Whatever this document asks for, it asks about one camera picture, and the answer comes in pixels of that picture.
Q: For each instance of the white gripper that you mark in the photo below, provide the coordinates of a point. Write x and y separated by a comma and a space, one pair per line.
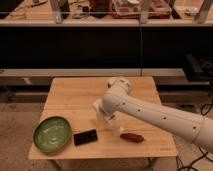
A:
107, 118

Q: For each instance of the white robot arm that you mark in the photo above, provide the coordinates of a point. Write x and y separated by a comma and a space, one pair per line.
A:
194, 128

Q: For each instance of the green ceramic bowl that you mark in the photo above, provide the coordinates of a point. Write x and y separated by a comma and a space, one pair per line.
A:
52, 134

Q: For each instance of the black rectangular block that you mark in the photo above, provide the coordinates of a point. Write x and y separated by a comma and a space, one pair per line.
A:
85, 137

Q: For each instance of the wooden table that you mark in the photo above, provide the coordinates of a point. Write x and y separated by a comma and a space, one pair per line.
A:
72, 99

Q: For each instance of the brown sausage-shaped object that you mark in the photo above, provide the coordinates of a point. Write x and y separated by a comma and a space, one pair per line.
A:
132, 137

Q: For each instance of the black box on right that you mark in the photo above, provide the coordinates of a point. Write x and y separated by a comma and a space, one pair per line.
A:
198, 69

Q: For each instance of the long workbench shelf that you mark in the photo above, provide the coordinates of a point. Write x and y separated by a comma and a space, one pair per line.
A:
106, 13

